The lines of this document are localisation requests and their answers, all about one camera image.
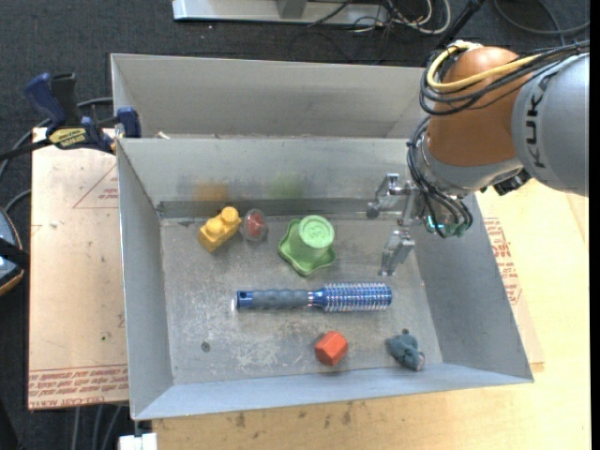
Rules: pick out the black cylinder on white bracket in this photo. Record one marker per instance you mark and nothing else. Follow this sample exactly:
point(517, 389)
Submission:
point(511, 183)

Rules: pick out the grey-blue toy mouse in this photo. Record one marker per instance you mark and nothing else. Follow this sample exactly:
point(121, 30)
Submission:
point(405, 350)

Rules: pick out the green star-shaped cup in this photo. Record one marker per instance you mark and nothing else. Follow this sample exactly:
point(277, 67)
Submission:
point(307, 246)

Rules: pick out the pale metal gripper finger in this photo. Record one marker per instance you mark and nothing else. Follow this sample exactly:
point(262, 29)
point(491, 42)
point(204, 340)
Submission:
point(390, 194)
point(396, 251)

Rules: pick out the clear dome with red centre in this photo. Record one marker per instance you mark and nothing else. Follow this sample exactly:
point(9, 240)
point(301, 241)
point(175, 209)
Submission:
point(254, 225)

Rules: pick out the grey metal bin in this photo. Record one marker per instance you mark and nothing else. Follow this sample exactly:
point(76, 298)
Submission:
point(211, 335)

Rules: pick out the yellow toy brick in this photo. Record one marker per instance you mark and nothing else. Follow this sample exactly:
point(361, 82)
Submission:
point(218, 232)

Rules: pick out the brown cardboard board, red print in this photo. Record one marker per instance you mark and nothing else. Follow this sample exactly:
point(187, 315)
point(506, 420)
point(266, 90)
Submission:
point(70, 274)

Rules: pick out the red-orange block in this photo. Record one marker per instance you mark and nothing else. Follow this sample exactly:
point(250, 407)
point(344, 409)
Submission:
point(331, 349)

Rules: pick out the blue round hairbrush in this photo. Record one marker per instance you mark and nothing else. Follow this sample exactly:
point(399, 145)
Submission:
point(290, 297)

